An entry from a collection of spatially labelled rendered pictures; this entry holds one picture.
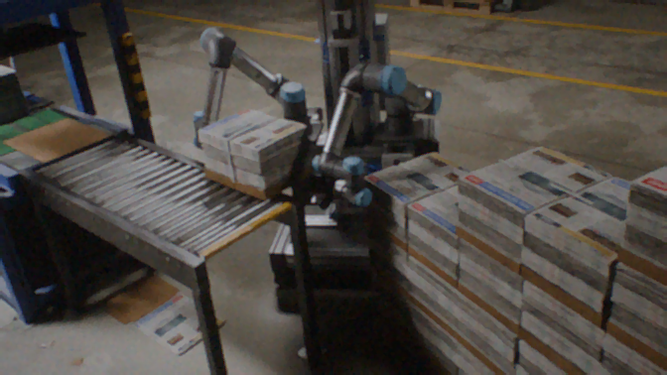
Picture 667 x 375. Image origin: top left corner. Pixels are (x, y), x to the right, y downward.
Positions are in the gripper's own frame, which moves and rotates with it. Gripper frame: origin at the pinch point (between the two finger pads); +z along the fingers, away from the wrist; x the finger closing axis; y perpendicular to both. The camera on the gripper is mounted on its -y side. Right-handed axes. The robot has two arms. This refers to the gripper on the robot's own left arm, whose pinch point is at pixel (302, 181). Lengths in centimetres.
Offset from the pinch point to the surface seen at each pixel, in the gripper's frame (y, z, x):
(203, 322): -28, -12, 66
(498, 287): -6, -98, 12
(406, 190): 4.6, -46.3, -10.6
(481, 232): 11, -90, 11
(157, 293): -80, 88, 27
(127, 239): -7, 30, 67
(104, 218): -3, 45, 67
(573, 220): 26, -119, 14
